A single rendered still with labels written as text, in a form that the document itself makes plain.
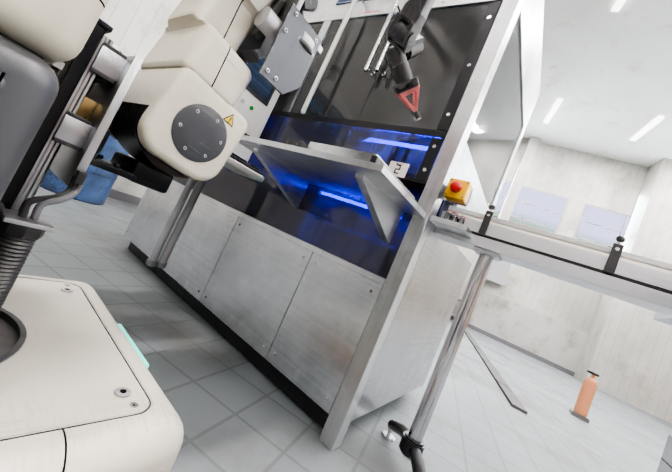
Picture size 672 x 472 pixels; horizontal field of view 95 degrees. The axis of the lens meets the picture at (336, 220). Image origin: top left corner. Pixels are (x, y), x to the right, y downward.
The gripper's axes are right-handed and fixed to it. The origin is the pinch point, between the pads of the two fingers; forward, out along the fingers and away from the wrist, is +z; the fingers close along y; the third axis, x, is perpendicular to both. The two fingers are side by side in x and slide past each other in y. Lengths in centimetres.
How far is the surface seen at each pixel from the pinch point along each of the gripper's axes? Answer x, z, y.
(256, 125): 68, -18, 59
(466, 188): -6.6, 31.2, -7.0
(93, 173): 287, -50, 198
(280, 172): 56, 3, 17
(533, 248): -18, 54, -20
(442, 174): -2.2, 26.2, 1.3
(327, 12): 10, -56, 102
